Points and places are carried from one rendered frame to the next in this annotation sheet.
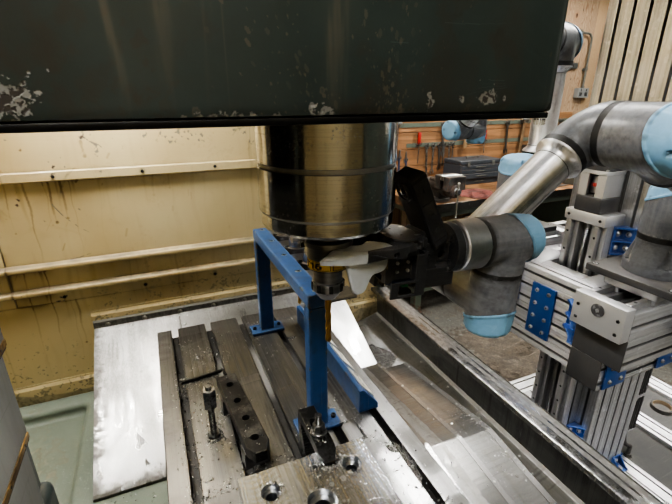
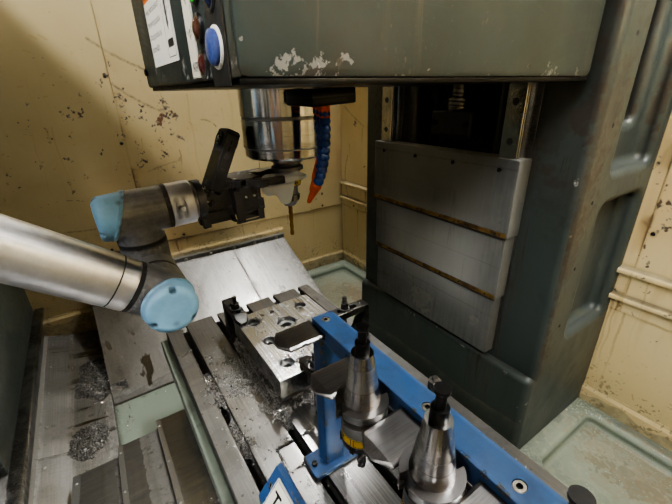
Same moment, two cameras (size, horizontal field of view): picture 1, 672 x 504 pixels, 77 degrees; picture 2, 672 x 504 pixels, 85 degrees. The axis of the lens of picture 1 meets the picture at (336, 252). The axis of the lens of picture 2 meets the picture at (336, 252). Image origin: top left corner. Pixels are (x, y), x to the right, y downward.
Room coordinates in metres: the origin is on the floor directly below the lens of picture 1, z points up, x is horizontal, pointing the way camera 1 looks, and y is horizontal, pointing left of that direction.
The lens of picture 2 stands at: (1.24, -0.03, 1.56)
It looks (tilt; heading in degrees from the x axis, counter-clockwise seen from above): 24 degrees down; 170
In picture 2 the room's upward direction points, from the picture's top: 1 degrees counter-clockwise
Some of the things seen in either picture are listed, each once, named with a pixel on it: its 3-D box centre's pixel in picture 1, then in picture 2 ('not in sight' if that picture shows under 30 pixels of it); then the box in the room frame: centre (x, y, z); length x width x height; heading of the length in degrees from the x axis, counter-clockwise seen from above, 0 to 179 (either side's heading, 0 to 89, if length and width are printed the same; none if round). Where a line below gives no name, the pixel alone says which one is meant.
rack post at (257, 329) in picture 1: (264, 286); not in sight; (1.15, 0.22, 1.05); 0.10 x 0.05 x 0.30; 113
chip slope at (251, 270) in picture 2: not in sight; (225, 307); (-0.12, -0.26, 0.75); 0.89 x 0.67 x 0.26; 113
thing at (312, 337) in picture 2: (340, 293); (296, 337); (0.77, -0.01, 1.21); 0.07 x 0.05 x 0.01; 113
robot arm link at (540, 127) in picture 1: (545, 110); not in sight; (1.54, -0.73, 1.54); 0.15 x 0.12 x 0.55; 129
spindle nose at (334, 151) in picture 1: (327, 170); (283, 122); (0.49, 0.01, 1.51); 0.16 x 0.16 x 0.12
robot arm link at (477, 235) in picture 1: (459, 243); (182, 203); (0.58, -0.18, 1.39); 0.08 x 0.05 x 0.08; 23
